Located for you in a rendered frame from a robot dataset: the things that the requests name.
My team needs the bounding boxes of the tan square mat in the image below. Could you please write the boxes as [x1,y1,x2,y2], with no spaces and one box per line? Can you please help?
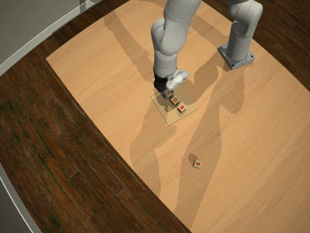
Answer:
[151,84,198,126]

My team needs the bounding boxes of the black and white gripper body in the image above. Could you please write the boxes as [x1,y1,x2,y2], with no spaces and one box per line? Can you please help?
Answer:
[153,62,189,93]

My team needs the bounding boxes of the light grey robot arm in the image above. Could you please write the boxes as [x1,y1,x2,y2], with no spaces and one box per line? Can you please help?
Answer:
[151,0,263,69]

